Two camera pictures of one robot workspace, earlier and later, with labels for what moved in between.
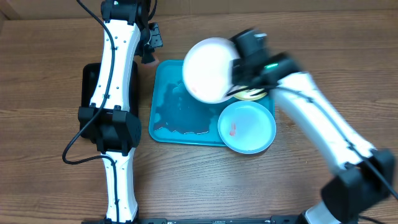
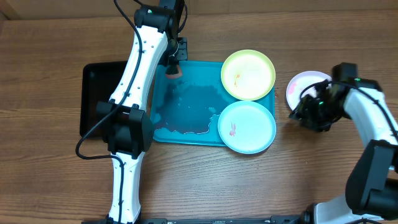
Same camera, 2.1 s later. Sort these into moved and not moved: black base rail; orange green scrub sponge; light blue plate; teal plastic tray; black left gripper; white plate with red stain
Moved: orange green scrub sponge; white plate with red stain; black left gripper
Not moved: light blue plate; black base rail; teal plastic tray
